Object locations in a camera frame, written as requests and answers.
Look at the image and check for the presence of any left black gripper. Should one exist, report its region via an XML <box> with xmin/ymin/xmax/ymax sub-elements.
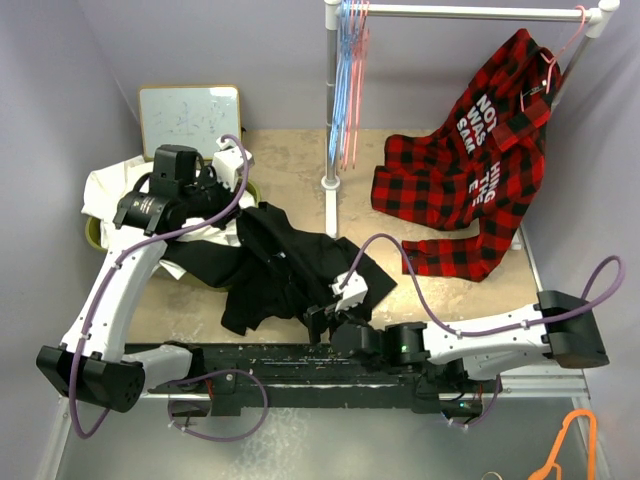
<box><xmin>180</xmin><ymin>168</ymin><xmax>242</xmax><ymax>231</ymax></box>

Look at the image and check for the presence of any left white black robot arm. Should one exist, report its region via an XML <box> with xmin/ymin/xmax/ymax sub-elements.
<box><xmin>36</xmin><ymin>144</ymin><xmax>251</xmax><ymax>413</ymax></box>

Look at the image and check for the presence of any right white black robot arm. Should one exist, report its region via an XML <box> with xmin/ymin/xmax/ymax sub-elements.
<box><xmin>303</xmin><ymin>290</ymin><xmax>609</xmax><ymax>391</ymax></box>

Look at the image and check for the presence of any red black plaid shirt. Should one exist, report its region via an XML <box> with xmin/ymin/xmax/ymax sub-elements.
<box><xmin>370</xmin><ymin>29</ymin><xmax>562</xmax><ymax>282</ymax></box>

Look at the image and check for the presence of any orange plastic hanger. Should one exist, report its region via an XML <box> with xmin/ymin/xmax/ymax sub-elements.
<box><xmin>529</xmin><ymin>408</ymin><xmax>599</xmax><ymax>480</ymax></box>

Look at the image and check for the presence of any pink hanger holding plaid shirt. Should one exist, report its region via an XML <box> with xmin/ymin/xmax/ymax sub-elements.
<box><xmin>519</xmin><ymin>5</ymin><xmax>587</xmax><ymax>111</ymax></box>

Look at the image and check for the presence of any small whiteboard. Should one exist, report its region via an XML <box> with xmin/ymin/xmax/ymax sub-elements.
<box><xmin>138</xmin><ymin>85</ymin><xmax>241</xmax><ymax>161</ymax></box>

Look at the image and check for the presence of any olive green laundry basket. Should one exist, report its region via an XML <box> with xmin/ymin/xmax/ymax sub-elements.
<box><xmin>81</xmin><ymin>156</ymin><xmax>261</xmax><ymax>291</ymax></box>

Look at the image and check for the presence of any white metal clothes rack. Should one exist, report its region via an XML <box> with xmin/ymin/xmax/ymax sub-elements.
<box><xmin>321</xmin><ymin>0</ymin><xmax>620</xmax><ymax>238</ymax></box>

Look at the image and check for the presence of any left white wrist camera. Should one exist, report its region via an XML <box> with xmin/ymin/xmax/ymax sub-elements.
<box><xmin>211</xmin><ymin>137</ymin><xmax>244</xmax><ymax>191</ymax></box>

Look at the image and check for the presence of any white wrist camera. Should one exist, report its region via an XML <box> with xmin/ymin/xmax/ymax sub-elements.
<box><xmin>330</xmin><ymin>272</ymin><xmax>368</xmax><ymax>311</ymax></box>
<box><xmin>211</xmin><ymin>137</ymin><xmax>244</xmax><ymax>191</ymax></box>

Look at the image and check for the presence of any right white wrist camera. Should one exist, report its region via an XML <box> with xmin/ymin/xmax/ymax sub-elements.
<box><xmin>330</xmin><ymin>272</ymin><xmax>368</xmax><ymax>311</ymax></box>

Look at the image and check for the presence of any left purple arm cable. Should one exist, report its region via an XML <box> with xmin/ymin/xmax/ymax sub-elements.
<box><xmin>68</xmin><ymin>133</ymin><xmax>251</xmax><ymax>440</ymax></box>

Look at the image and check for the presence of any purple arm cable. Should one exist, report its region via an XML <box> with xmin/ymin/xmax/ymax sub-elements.
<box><xmin>68</xmin><ymin>133</ymin><xmax>251</xmax><ymax>440</ymax></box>
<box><xmin>342</xmin><ymin>232</ymin><xmax>626</xmax><ymax>339</ymax></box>

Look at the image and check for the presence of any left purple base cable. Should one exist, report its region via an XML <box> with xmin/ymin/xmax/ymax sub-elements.
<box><xmin>167</xmin><ymin>368</ymin><xmax>270</xmax><ymax>442</ymax></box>

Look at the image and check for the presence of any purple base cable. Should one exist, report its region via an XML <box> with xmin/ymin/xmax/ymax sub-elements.
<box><xmin>444</xmin><ymin>374</ymin><xmax>504</xmax><ymax>432</ymax></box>
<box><xmin>167</xmin><ymin>368</ymin><xmax>270</xmax><ymax>442</ymax></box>

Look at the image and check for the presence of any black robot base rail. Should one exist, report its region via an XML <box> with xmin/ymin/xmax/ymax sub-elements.
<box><xmin>154</xmin><ymin>343</ymin><xmax>500</xmax><ymax>417</ymax></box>

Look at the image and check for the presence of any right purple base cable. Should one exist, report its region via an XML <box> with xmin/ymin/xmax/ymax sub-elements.
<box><xmin>444</xmin><ymin>374</ymin><xmax>504</xmax><ymax>432</ymax></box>

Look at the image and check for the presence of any blue wire hanger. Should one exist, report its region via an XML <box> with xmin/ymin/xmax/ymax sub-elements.
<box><xmin>325</xmin><ymin>1</ymin><xmax>349</xmax><ymax>171</ymax></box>

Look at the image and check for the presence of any pink wire hanger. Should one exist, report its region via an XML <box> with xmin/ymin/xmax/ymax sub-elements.
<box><xmin>341</xmin><ymin>1</ymin><xmax>369</xmax><ymax>170</ymax></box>

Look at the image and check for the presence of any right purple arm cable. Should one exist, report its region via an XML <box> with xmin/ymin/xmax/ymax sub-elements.
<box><xmin>342</xmin><ymin>232</ymin><xmax>626</xmax><ymax>339</ymax></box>

